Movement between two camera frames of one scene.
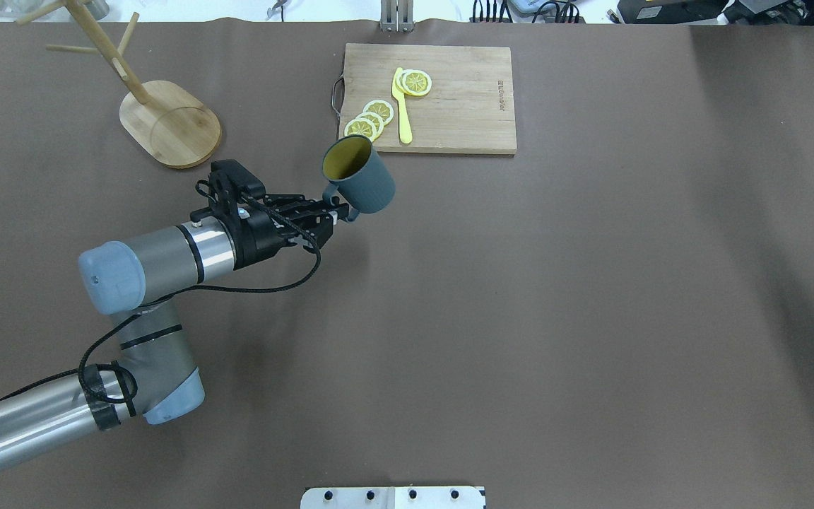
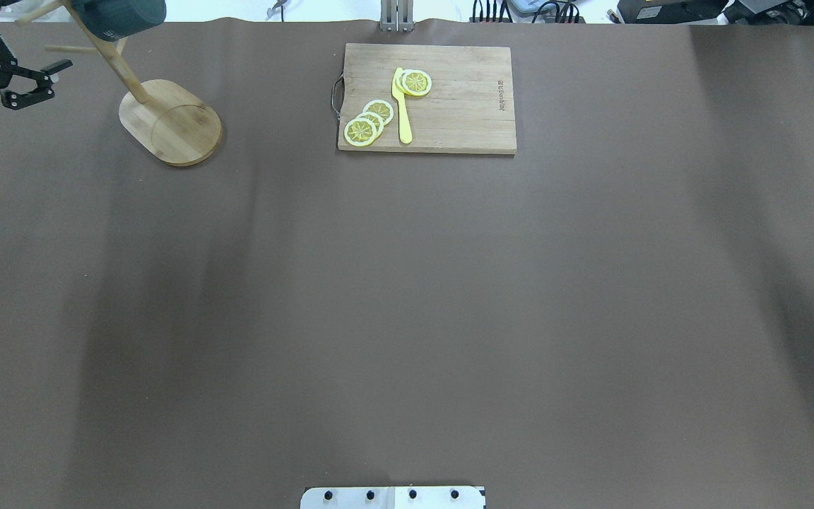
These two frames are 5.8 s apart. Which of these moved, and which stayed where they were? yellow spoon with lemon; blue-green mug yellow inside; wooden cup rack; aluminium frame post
Moved: blue-green mug yellow inside
Stayed: wooden cup rack; yellow spoon with lemon; aluminium frame post
